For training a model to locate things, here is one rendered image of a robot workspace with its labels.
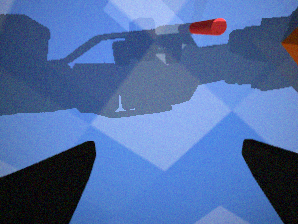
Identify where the red peg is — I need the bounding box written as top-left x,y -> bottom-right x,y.
189,18 -> 227,36

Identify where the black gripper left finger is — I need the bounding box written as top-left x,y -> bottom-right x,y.
0,141 -> 96,224

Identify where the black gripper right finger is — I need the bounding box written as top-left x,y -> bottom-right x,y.
241,139 -> 298,224

